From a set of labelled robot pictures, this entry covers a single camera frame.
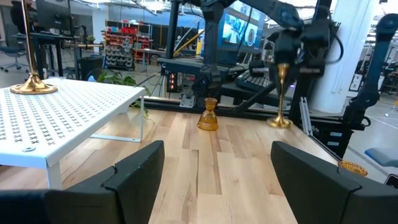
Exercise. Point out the person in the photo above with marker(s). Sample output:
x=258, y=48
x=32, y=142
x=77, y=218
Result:
x=18, y=15

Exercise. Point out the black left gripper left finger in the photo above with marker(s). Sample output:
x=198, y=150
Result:
x=93, y=205

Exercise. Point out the black computer keyboard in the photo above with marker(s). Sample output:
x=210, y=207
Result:
x=252, y=81

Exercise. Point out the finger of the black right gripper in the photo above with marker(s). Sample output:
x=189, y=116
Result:
x=273, y=79
x=291, y=84

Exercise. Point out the blue chair seat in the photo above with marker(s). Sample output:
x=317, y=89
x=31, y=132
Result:
x=382, y=157

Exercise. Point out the black computer monitor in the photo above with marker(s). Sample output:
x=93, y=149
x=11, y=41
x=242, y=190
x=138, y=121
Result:
x=236, y=29

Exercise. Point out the parts rack with red bins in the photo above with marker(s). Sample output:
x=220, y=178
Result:
x=121, y=49

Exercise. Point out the black background robot arm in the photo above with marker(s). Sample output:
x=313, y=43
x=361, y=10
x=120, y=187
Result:
x=373, y=77

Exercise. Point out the silver metal bracket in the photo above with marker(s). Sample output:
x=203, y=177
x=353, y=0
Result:
x=186, y=101

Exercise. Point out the green leafy plant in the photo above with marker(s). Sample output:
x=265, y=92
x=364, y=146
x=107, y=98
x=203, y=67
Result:
x=116, y=79

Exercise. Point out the black side desk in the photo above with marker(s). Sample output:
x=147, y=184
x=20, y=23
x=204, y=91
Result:
x=186, y=65

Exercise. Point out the yellow diagonal bar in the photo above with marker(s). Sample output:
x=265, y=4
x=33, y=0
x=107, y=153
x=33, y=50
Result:
x=189, y=42

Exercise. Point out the black box with red lights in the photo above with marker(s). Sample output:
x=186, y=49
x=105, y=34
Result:
x=172, y=82

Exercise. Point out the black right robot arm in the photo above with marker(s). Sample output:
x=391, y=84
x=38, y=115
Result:
x=214, y=37

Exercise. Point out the small potted desk plant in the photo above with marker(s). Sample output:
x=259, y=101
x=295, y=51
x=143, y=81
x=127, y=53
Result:
x=91, y=39

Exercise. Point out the black waste bin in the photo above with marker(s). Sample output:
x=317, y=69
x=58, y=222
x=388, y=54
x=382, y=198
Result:
x=90, y=67

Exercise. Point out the black aluminium table frame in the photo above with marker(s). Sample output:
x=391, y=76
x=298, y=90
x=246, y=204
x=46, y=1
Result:
x=248, y=110

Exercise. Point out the black background desk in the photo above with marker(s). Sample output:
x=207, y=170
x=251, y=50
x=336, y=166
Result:
x=46, y=36

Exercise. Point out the amber ribbed glass candle holder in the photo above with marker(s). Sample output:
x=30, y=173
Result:
x=353, y=168
x=207, y=121

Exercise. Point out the silver aluminium extrusion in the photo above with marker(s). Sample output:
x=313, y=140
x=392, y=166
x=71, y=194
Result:
x=306, y=118

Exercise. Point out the short brass candlestick holder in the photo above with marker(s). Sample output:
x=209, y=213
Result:
x=280, y=122

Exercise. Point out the tall brass candlestick holder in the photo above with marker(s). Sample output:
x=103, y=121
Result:
x=33, y=87

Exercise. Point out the black background monitor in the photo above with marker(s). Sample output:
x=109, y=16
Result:
x=53, y=15

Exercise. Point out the white perforated metal shelf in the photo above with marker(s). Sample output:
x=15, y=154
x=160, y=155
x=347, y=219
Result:
x=77, y=112

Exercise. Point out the black control box with labels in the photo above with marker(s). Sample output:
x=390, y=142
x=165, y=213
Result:
x=329, y=140

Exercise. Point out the grey office chair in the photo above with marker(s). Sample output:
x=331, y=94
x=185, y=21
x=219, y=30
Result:
x=12, y=51

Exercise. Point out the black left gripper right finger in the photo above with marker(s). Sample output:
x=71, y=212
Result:
x=326, y=202

